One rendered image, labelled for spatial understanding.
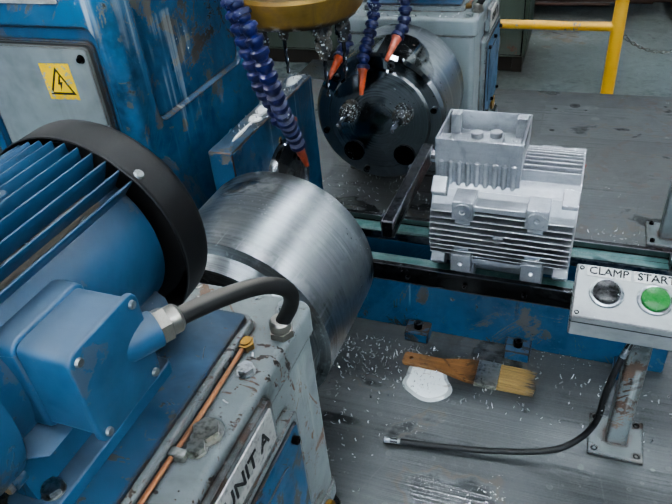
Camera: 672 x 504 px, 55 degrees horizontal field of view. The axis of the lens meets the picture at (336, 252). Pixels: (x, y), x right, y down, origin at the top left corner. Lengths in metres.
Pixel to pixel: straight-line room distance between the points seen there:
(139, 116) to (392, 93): 0.47
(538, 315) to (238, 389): 0.60
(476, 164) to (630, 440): 0.43
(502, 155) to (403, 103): 0.33
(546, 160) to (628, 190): 0.58
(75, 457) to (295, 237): 0.35
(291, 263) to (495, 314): 0.44
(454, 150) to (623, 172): 0.72
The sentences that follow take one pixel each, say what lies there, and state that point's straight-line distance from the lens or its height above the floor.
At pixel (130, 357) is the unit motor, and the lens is 0.43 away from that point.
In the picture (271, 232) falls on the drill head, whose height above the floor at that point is 1.16.
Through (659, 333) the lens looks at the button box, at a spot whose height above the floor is 1.04.
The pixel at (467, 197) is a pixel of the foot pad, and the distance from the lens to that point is 0.92.
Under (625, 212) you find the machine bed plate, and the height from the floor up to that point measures 0.80.
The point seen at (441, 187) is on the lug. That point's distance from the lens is 0.93.
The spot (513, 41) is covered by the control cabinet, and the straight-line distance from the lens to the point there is 4.24.
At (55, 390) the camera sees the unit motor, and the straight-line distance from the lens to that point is 0.42.
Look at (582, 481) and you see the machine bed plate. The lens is 0.95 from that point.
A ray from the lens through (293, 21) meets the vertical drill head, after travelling 0.89.
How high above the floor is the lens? 1.56
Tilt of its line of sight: 36 degrees down
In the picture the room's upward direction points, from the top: 6 degrees counter-clockwise
